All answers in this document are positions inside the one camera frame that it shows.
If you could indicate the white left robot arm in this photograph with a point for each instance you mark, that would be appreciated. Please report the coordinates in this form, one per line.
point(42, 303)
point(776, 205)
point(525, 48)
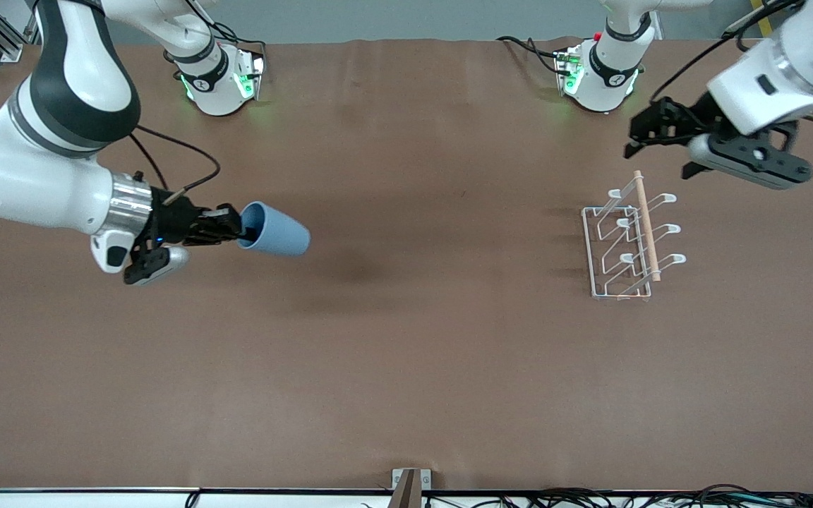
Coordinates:
point(766, 92)

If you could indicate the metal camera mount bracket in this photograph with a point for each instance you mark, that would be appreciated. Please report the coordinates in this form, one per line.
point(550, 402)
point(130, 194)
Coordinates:
point(412, 487)

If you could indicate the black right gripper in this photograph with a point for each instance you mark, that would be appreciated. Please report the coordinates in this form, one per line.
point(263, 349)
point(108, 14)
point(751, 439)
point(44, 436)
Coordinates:
point(171, 219)

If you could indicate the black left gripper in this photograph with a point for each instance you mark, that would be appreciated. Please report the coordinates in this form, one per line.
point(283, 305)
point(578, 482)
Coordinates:
point(691, 118)

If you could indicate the blue plastic cup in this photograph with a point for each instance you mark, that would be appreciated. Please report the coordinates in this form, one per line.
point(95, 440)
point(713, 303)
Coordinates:
point(279, 233)

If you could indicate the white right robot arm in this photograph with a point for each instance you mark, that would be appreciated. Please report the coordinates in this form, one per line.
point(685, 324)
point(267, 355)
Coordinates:
point(61, 77)

